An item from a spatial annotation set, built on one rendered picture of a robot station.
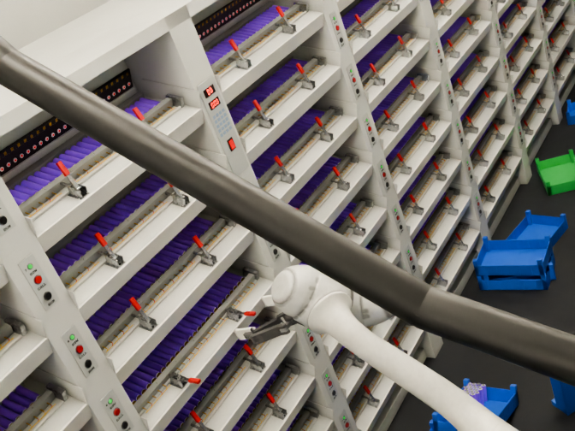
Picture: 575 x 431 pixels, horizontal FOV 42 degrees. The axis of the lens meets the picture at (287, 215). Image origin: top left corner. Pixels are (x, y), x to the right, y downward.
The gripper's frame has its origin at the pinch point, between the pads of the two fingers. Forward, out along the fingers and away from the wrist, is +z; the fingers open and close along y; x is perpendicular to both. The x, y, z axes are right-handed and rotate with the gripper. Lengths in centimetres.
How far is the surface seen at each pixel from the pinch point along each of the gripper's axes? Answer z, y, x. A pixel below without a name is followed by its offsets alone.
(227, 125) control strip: 10, 37, 39
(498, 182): 40, 212, -82
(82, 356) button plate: 14.5, -35.0, 19.5
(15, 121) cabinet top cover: 4, -21, 69
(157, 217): 17.0, 4.6, 30.9
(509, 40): 25, 262, -28
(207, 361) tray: 21.0, -4.8, -8.7
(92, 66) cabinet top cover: 4, 3, 71
